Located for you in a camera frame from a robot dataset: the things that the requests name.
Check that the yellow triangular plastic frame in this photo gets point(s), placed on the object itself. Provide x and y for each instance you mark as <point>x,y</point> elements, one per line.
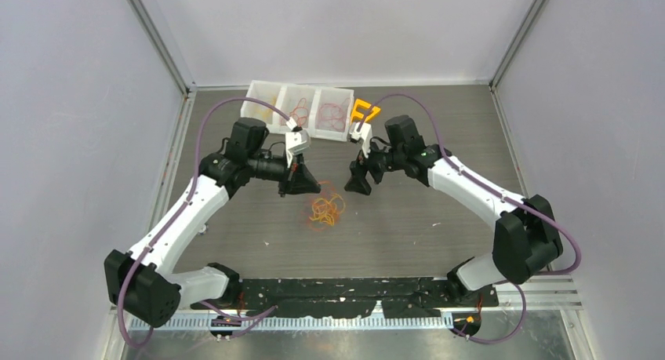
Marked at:
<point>363,110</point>

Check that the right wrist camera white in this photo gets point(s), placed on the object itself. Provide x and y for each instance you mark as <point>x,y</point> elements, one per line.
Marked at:
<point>361,133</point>

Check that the white three-compartment bin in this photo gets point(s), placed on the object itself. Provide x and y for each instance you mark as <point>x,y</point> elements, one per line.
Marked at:
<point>321,110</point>

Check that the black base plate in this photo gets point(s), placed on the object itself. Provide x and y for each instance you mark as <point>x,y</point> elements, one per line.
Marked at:
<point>415,297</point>

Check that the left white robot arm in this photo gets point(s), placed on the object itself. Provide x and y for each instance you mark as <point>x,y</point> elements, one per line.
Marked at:
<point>142,280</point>

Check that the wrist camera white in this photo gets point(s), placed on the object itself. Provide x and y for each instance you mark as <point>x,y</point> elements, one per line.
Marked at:
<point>361,133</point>
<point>297,140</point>

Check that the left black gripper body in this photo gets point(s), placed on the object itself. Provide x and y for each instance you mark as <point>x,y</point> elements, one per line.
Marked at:
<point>296,160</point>

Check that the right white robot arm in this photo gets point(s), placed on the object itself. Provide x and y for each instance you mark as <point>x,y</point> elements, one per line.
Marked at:
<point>525,240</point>

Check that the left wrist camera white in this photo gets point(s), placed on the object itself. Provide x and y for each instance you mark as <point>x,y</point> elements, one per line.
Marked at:
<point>297,140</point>

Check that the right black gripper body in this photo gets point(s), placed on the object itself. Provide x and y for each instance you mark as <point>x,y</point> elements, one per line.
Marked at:
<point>379,161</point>

